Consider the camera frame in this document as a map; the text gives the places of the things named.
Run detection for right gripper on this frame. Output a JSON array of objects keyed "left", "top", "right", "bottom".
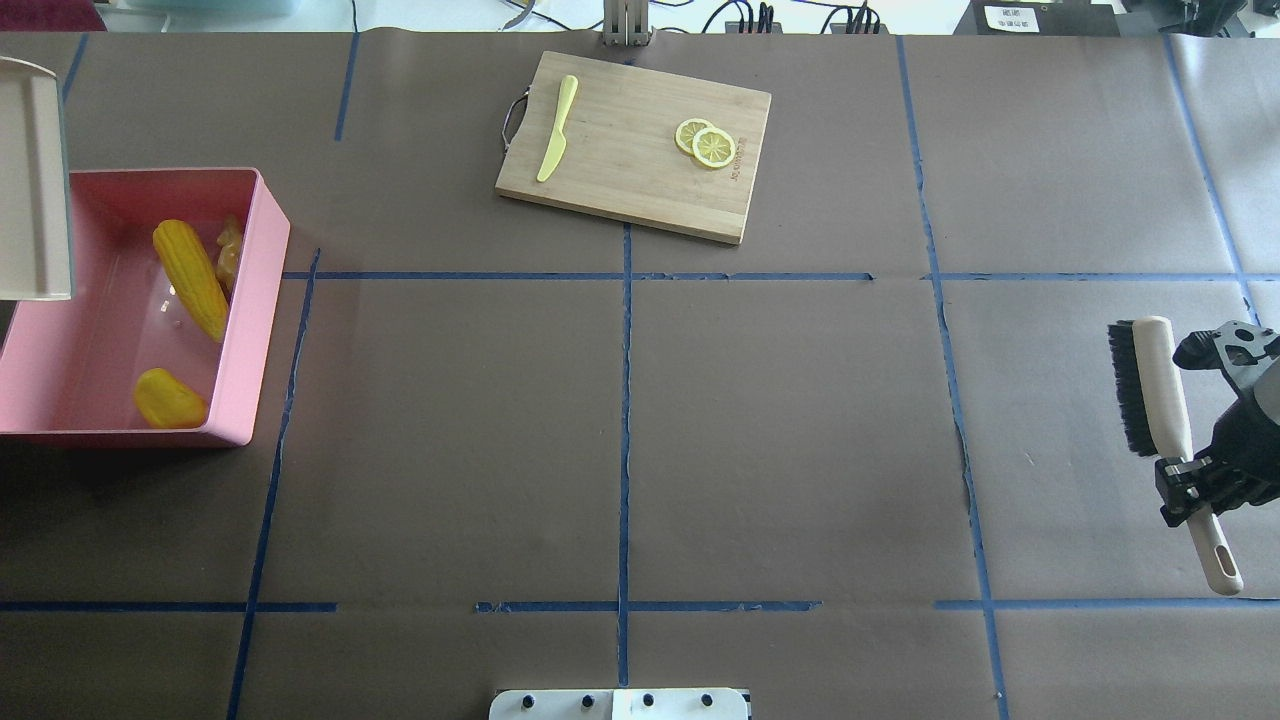
[{"left": 1172, "top": 322, "right": 1279, "bottom": 515}]

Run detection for beige hand brush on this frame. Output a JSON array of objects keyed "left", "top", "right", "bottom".
[{"left": 1107, "top": 316, "right": 1244, "bottom": 596}]

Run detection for toy ginger root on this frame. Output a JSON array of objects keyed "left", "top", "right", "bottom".
[{"left": 214, "top": 215, "right": 244, "bottom": 299}]

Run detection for yellow toy corn cob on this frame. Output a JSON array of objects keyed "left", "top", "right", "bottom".
[{"left": 152, "top": 219, "right": 230, "bottom": 345}]

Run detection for yellow toy potato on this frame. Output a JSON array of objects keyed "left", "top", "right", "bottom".
[{"left": 132, "top": 368, "right": 209, "bottom": 429}]

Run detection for beige plastic dustpan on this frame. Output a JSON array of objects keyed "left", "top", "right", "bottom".
[{"left": 1, "top": 56, "right": 76, "bottom": 301}]

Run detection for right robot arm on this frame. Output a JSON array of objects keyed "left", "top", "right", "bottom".
[{"left": 1157, "top": 322, "right": 1279, "bottom": 528}]

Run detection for red plastic bin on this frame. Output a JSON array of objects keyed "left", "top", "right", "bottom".
[{"left": 1, "top": 168, "right": 291, "bottom": 448}]

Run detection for black box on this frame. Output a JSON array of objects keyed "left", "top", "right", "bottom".
[{"left": 952, "top": 1, "right": 1121, "bottom": 37}]

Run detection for wooden cutting board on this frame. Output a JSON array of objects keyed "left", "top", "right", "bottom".
[{"left": 495, "top": 51, "right": 772, "bottom": 245}]

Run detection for yellow plastic knife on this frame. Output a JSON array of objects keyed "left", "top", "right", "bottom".
[{"left": 535, "top": 74, "right": 580, "bottom": 183}]

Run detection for red object at corner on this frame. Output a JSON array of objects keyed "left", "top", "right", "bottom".
[{"left": 1, "top": 0, "right": 106, "bottom": 32}]

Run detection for white mounting base plate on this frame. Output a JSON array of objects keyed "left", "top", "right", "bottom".
[{"left": 488, "top": 687, "right": 753, "bottom": 719}]

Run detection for aluminium frame post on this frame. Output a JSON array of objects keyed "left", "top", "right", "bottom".
[{"left": 602, "top": 0, "right": 653, "bottom": 47}]

